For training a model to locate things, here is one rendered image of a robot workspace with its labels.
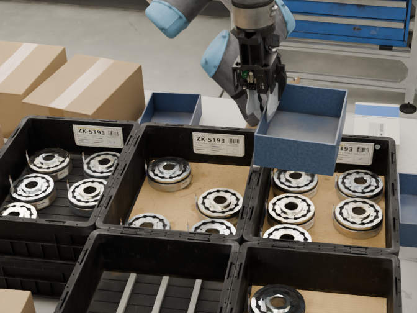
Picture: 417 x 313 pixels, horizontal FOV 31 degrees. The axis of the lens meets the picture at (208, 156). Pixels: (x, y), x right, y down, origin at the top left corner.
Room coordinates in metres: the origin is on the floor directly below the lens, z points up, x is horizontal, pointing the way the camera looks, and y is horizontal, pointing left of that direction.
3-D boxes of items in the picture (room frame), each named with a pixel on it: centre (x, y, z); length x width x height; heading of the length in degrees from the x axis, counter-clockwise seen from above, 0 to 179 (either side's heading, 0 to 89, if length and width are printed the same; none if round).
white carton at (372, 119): (1.72, -0.46, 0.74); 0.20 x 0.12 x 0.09; 167
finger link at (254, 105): (1.24, -0.09, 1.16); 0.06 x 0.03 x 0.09; 161
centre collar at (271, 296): (1.01, -0.12, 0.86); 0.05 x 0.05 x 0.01
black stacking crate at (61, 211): (1.40, 0.34, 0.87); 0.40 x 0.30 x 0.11; 168
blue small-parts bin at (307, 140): (1.24, -0.18, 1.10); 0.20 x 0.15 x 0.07; 164
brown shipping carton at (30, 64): (2.03, 0.57, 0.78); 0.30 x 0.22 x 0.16; 163
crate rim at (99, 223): (1.34, 0.05, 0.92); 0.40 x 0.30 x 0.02; 168
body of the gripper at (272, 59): (1.23, -0.10, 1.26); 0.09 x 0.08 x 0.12; 161
